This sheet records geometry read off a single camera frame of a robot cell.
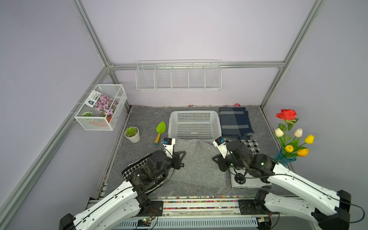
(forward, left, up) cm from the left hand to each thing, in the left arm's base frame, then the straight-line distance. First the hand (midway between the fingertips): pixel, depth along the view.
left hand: (184, 153), depth 72 cm
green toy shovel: (+31, +17, -20) cm, 41 cm away
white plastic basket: (+33, -9, -20) cm, 39 cm away
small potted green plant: (+23, +34, -12) cm, 42 cm away
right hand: (-2, -15, -2) cm, 15 cm away
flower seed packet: (+25, +42, +14) cm, 50 cm away
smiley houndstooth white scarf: (-10, -31, -15) cm, 36 cm away
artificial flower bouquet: (+2, -53, +5) cm, 53 cm away
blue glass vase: (-6, -51, -3) cm, 51 cm away
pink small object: (+53, -48, -21) cm, 75 cm away
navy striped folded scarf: (+32, -40, -18) cm, 55 cm away
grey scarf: (-7, -7, -5) cm, 12 cm away
